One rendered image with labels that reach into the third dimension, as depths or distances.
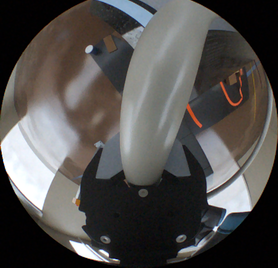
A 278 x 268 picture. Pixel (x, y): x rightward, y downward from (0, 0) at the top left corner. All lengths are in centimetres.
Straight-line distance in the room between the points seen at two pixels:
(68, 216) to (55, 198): 123
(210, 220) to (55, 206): 610
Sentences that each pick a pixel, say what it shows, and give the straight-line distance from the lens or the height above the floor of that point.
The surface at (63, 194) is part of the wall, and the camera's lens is 607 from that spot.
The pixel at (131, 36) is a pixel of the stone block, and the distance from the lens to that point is 25.
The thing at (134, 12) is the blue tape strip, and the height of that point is 84.
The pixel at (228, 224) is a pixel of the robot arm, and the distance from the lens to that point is 19.
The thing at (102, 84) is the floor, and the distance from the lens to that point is 113.
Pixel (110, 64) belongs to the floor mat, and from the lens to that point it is 108.
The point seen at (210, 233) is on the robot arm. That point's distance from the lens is 74.
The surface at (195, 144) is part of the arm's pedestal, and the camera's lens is 76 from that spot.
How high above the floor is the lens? 102
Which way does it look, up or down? 57 degrees down
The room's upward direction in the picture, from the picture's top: 174 degrees counter-clockwise
